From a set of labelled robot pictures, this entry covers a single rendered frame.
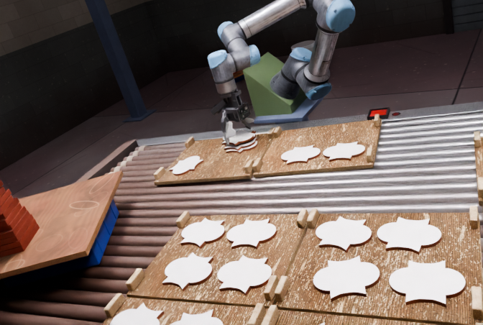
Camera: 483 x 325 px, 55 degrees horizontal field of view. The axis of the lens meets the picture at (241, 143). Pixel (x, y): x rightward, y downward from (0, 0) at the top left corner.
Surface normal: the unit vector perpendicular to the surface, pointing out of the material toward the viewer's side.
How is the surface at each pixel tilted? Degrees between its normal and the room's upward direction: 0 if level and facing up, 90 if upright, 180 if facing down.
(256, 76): 45
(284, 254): 0
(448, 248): 0
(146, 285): 0
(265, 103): 90
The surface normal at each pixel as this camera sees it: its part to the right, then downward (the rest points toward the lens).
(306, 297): -0.27, -0.89
